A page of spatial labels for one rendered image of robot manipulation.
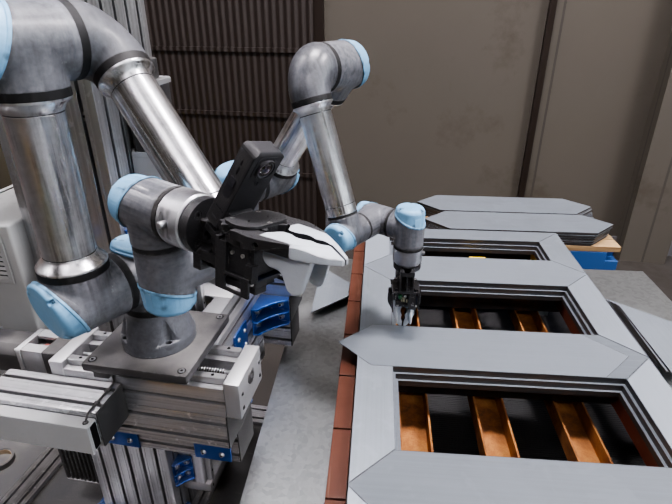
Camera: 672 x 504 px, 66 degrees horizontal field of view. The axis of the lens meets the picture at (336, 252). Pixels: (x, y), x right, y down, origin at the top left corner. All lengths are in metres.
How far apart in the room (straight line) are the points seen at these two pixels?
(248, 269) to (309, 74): 0.71
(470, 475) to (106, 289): 0.76
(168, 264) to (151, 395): 0.52
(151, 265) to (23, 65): 0.33
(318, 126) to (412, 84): 2.65
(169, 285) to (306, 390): 0.86
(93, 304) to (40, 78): 0.37
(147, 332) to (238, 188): 0.58
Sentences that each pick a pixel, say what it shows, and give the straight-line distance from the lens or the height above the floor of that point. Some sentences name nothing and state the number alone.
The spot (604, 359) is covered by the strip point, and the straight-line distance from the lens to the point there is 1.49.
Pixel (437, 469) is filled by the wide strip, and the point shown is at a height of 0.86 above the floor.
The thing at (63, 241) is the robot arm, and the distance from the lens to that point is 0.94.
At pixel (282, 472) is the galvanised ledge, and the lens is 1.32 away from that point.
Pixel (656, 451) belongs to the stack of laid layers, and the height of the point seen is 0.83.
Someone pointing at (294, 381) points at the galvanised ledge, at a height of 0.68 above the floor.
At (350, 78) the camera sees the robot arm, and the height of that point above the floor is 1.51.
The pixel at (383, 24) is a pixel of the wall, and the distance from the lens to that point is 3.79.
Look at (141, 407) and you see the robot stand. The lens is 1.22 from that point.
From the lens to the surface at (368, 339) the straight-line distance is 1.40.
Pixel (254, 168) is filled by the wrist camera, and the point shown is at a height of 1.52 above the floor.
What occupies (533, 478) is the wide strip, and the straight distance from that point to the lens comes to 1.13.
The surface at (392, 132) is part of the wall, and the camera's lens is 3.88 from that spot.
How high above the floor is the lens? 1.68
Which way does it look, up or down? 26 degrees down
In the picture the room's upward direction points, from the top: straight up
